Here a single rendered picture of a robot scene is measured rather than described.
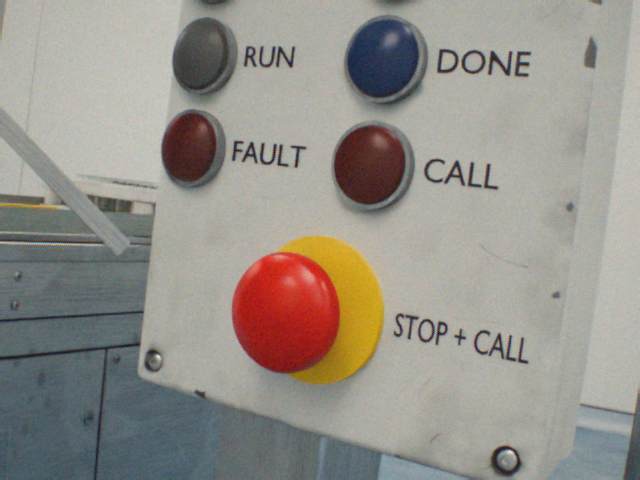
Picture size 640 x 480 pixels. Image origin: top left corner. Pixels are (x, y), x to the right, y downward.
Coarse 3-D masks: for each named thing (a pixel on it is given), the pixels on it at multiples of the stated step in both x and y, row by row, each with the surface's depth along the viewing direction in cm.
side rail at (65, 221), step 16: (0, 208) 100; (16, 208) 102; (32, 208) 104; (0, 224) 100; (16, 224) 102; (32, 224) 105; (48, 224) 107; (64, 224) 109; (80, 224) 111; (128, 224) 119; (144, 224) 122
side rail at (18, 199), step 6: (0, 198) 131; (6, 198) 132; (12, 198) 133; (18, 198) 134; (24, 198) 135; (30, 198) 136; (36, 198) 137; (42, 198) 139; (24, 204) 135; (30, 204) 137; (36, 204) 138; (60, 204) 142
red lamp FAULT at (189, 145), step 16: (176, 128) 32; (192, 128) 32; (208, 128) 32; (176, 144) 32; (192, 144) 32; (208, 144) 32; (176, 160) 32; (192, 160) 32; (208, 160) 32; (176, 176) 32; (192, 176) 32
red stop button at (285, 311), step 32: (288, 256) 27; (256, 288) 27; (288, 288) 27; (320, 288) 27; (256, 320) 27; (288, 320) 27; (320, 320) 26; (256, 352) 28; (288, 352) 27; (320, 352) 27
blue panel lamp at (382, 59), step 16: (368, 32) 28; (384, 32) 28; (400, 32) 27; (352, 48) 28; (368, 48) 28; (384, 48) 28; (400, 48) 27; (416, 48) 27; (352, 64) 28; (368, 64) 28; (384, 64) 28; (400, 64) 27; (416, 64) 27; (352, 80) 28; (368, 80) 28; (384, 80) 28; (400, 80) 27; (384, 96) 28
